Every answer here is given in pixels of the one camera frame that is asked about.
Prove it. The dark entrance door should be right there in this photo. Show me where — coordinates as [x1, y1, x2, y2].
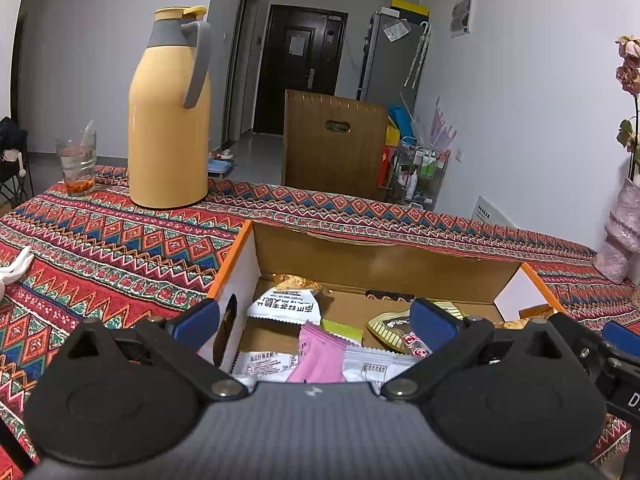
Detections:
[252, 4, 349, 137]

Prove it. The red gift box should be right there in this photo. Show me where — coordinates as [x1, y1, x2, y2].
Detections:
[382, 147, 399, 186]

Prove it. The pile of snack packets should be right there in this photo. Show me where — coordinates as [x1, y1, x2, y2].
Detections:
[232, 274, 558, 383]

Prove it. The orange cardboard box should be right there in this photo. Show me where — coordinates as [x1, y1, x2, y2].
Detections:
[206, 219, 567, 378]

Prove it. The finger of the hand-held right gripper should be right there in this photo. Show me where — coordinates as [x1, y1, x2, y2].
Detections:
[602, 321, 640, 356]
[548, 311, 609, 386]

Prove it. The metal rack cart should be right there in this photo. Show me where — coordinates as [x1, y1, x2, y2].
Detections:
[395, 145, 451, 209]

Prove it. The grey fridge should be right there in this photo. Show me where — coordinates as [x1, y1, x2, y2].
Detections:
[356, 7, 431, 108]

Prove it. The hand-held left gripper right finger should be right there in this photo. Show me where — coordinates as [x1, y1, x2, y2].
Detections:
[379, 298, 574, 405]

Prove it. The blue plastic board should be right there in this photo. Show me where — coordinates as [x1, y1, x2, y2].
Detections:
[387, 105, 416, 141]

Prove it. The pink ceramic vase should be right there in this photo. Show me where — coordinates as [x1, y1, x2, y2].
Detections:
[592, 177, 640, 283]

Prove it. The patterned tablecloth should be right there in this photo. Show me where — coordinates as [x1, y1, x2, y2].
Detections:
[0, 165, 640, 480]

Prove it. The blue plastic tray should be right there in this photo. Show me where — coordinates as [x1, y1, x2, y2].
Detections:
[210, 147, 236, 176]

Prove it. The black folding chair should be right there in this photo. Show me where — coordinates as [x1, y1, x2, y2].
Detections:
[0, 116, 33, 201]

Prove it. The yellow box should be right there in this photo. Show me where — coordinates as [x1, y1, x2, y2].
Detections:
[390, 0, 431, 17]

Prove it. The glass cup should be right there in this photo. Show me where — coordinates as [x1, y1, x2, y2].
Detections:
[55, 120, 97, 197]

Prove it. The wooden chair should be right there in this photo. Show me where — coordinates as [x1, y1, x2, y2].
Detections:
[282, 89, 391, 201]

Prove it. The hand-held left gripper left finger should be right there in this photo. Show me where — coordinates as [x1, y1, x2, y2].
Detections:
[64, 299, 251, 402]

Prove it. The white glove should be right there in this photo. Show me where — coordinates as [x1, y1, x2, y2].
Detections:
[0, 247, 35, 298]

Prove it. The yellow thermos jug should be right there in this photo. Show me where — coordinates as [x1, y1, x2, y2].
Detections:
[127, 6, 213, 209]

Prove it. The pink snack packet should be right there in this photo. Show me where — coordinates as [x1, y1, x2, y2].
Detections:
[287, 322, 353, 383]

